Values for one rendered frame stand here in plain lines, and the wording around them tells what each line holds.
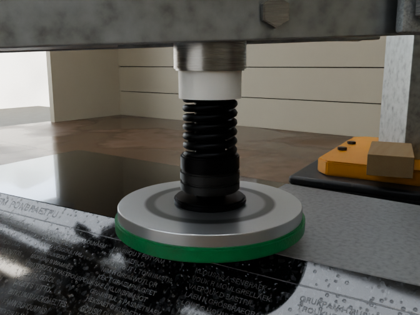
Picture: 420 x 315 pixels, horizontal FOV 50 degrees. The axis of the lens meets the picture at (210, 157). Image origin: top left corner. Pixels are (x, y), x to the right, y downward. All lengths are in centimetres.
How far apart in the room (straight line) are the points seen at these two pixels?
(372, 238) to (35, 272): 44
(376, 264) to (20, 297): 45
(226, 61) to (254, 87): 712
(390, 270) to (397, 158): 62
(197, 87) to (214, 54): 4
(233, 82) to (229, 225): 15
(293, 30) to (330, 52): 655
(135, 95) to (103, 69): 82
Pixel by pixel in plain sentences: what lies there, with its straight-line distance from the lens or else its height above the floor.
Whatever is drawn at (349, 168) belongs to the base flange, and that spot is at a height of 77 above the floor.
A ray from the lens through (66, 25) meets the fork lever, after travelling 44.
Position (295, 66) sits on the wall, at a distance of 723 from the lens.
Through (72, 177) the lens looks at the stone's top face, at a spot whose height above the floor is 83.
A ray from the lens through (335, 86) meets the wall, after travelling 698.
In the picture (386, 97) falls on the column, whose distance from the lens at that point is 144.
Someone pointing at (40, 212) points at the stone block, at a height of 82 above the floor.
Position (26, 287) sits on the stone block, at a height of 74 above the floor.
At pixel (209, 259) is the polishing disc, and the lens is 44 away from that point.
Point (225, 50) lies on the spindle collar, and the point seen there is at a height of 105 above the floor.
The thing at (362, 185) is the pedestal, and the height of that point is 74.
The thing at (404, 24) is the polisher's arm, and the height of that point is 107.
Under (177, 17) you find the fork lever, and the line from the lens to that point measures 44.
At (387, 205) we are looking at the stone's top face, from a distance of 72.
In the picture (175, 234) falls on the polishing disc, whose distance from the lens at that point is 44.
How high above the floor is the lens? 103
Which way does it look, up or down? 12 degrees down
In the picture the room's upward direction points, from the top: straight up
